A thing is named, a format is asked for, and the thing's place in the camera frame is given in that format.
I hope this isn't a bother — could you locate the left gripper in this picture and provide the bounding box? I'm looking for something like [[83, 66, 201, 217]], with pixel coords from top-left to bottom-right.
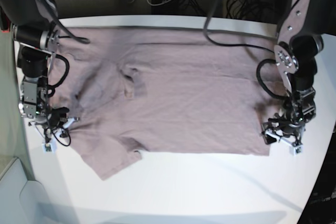
[[261, 113, 307, 146]]

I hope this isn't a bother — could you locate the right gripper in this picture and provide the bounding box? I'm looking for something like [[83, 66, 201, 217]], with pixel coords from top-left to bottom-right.
[[28, 107, 80, 145]]

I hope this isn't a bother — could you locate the mauve pink t-shirt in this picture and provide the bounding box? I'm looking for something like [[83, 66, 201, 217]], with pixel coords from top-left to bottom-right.
[[51, 28, 281, 180]]

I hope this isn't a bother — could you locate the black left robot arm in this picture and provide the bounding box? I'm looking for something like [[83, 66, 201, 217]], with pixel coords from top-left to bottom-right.
[[256, 0, 335, 153]]

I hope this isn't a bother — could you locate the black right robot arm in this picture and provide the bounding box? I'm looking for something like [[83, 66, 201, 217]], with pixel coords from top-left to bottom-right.
[[1, 0, 90, 152]]

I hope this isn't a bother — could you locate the white bin corner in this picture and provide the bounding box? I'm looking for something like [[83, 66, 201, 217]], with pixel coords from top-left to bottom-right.
[[1, 158, 49, 223]]

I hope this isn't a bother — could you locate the red black clamp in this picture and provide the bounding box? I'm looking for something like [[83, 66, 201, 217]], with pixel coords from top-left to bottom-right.
[[0, 8, 11, 33]]

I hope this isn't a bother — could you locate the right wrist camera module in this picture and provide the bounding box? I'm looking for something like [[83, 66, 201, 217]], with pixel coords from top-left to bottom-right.
[[42, 142, 57, 153]]

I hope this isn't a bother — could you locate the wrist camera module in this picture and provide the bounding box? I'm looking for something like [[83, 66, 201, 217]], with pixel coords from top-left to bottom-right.
[[289, 145, 303, 156], [42, 142, 57, 153]]

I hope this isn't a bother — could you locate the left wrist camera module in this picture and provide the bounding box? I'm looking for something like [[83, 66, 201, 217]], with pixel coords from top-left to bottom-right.
[[289, 145, 303, 156]]

